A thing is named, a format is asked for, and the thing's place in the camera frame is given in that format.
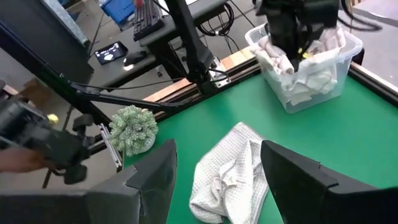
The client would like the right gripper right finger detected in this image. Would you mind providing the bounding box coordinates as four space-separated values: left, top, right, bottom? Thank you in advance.
259 139 398 224

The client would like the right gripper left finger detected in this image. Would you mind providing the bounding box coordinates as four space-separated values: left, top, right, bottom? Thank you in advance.
0 138 178 224

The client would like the white red-checked towel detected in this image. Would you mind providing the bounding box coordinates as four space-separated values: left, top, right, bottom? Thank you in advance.
253 26 347 77

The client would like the white cotton towel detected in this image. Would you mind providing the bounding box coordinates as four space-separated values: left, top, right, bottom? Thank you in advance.
264 60 339 106

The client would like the pale waffle weave towel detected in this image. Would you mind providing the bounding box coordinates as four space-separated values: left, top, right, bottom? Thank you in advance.
188 121 271 224

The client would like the clear plastic bin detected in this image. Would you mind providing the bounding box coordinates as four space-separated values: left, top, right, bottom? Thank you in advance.
244 22 364 114

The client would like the green artificial plant ball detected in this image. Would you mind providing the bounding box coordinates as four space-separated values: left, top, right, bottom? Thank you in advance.
108 104 159 157

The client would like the person's hand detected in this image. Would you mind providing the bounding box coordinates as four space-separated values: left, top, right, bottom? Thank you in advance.
0 147 50 174

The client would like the wooden base board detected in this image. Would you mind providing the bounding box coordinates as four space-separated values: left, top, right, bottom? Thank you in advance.
143 45 256 103

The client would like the black keyboard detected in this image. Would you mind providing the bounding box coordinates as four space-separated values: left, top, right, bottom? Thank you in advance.
132 0 166 42

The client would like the black computer mouse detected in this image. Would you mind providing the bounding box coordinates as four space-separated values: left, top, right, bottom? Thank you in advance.
123 50 148 67

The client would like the black smartphone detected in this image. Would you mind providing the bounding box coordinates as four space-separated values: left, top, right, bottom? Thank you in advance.
93 40 129 66

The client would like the blue plastic crate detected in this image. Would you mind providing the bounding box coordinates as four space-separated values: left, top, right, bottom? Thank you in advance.
99 0 137 26

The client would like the large black screen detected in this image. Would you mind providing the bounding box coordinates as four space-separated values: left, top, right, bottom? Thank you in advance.
0 0 95 91

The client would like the aluminium profile rail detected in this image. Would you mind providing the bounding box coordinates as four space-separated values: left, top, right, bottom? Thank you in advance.
98 123 124 170

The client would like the black cable bundle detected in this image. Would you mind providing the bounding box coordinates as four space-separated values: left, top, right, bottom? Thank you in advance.
196 2 236 37

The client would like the black table edge frame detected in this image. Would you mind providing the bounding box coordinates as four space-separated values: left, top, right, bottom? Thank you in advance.
144 57 398 122

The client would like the black frame strut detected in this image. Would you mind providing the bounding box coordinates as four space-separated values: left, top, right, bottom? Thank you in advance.
70 80 201 115

